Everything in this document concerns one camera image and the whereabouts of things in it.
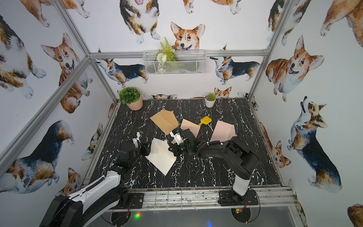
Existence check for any cream letter paper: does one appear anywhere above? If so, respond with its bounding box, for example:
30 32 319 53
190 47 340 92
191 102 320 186
180 119 200 138

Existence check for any white envelope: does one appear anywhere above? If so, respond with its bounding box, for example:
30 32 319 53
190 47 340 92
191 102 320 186
146 138 176 176

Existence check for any brown kraft envelope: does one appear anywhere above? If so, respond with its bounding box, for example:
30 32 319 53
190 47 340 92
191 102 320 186
150 110 179 135

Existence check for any pink envelope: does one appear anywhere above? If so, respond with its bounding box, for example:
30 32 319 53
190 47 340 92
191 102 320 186
210 121 236 142

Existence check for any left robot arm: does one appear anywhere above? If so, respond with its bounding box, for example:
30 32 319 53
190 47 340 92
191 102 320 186
40 140 151 227

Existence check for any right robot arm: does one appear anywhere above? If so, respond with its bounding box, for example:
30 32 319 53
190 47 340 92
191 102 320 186
169 127 260 199

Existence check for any yellow toy shovel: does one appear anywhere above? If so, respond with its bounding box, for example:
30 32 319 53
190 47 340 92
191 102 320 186
199 116 212 126

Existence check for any small plant white pot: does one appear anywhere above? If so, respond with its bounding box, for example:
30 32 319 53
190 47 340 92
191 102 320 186
204 93 216 108

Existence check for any green plant pink pot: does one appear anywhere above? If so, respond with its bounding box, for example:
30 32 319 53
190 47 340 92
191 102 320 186
118 87 143 111

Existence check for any fern and white flower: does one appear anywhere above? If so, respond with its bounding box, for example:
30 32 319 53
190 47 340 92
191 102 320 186
156 37 177 74

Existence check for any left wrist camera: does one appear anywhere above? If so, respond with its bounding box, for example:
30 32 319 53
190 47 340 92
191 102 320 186
132 132 141 148

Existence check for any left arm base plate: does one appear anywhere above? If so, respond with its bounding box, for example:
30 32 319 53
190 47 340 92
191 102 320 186
120 193 145 210

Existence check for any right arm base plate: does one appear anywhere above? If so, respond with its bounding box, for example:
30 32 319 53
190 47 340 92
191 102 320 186
218 189 260 206

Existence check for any white wire wall basket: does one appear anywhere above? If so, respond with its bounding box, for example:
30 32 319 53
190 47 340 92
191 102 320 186
143 50 207 75

